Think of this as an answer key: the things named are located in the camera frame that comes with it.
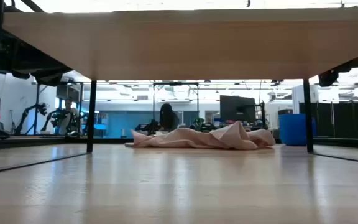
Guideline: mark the black table edge frame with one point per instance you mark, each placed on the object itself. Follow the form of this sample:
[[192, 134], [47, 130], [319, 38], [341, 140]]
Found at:
[[42, 140]]

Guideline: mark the black monitor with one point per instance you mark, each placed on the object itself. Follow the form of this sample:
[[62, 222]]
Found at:
[[236, 109]]

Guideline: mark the person with dark hair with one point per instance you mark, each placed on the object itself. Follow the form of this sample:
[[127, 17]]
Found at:
[[168, 116]]

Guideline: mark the black background robot arm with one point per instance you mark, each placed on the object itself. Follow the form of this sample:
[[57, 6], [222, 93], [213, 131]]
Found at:
[[59, 119], [30, 115]]

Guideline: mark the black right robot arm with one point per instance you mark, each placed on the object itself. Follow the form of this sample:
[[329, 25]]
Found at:
[[328, 77]]

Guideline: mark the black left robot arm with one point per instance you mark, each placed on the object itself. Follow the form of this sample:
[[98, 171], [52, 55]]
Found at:
[[39, 67]]

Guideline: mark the pink cloth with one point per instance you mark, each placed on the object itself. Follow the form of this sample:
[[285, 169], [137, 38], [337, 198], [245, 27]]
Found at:
[[204, 138]]

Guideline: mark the black partition wall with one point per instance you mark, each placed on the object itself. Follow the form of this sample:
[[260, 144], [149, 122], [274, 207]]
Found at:
[[346, 119]]

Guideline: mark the wooden shelf with black legs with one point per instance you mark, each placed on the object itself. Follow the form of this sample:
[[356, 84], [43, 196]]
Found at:
[[197, 43]]

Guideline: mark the large blue bin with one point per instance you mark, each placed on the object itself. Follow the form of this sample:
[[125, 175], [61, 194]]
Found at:
[[294, 129]]

